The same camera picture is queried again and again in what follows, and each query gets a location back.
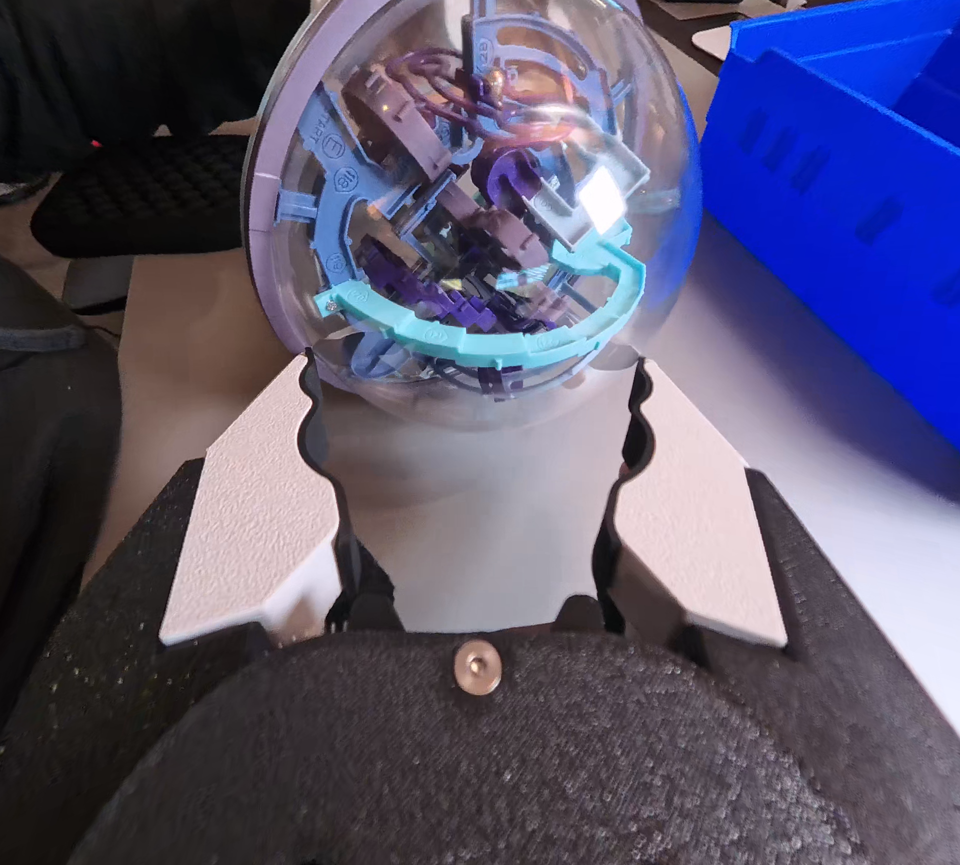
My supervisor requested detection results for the black printed hoodie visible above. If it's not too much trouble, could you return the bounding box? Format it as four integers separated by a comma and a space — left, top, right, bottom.
0, 258, 124, 724

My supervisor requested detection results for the black mesh pad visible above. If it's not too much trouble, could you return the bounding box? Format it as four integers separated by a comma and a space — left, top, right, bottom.
30, 133, 249, 259

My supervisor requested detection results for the blue plastic bin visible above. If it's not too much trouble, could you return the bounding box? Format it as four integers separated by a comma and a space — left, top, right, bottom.
701, 0, 960, 449

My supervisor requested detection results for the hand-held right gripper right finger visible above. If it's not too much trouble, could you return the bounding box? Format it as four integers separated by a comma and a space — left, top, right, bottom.
600, 355, 789, 649

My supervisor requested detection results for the person's left forearm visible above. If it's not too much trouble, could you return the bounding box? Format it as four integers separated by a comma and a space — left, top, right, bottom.
0, 0, 328, 184

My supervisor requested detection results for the clear plastic maze ball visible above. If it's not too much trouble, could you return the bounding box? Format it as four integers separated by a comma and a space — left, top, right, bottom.
240, 0, 703, 431

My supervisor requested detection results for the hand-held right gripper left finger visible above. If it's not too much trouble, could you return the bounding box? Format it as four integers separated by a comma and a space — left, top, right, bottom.
159, 352, 361, 647

